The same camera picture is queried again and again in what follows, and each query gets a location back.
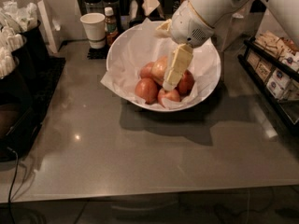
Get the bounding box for large top apple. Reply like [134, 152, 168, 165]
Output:
[150, 56, 168, 86]

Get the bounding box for red apple front middle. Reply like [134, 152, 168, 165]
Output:
[157, 89, 180, 106]

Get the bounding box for black napkin holder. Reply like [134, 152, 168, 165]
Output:
[129, 0, 165, 27]

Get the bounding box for white paper cup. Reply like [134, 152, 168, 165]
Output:
[80, 13, 106, 49]

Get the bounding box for red apple right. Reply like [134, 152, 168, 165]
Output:
[177, 70, 194, 95]

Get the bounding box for black condiment packet rack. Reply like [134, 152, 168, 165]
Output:
[238, 31, 299, 135]

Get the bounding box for red apple back left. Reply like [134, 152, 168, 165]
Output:
[139, 62, 154, 78]

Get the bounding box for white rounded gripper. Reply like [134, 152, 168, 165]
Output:
[155, 1, 214, 91]

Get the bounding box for white bowl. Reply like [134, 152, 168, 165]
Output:
[106, 21, 221, 113]

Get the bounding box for red apple front left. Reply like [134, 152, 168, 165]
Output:
[135, 77, 158, 104]

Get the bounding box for black cable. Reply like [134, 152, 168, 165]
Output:
[6, 147, 21, 224]

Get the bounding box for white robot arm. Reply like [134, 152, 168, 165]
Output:
[156, 0, 299, 91]

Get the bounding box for black coaster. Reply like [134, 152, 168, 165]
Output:
[87, 46, 108, 60]

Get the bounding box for small glass sauce bottle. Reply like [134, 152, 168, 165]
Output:
[105, 7, 119, 46]

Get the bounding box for red apple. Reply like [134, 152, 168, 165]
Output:
[177, 70, 194, 95]
[135, 77, 158, 104]
[157, 89, 180, 106]
[139, 62, 154, 78]

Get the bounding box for black cutlery holder bins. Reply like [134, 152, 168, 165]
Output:
[0, 0, 50, 162]

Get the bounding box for white paper liner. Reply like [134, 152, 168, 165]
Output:
[100, 18, 213, 110]

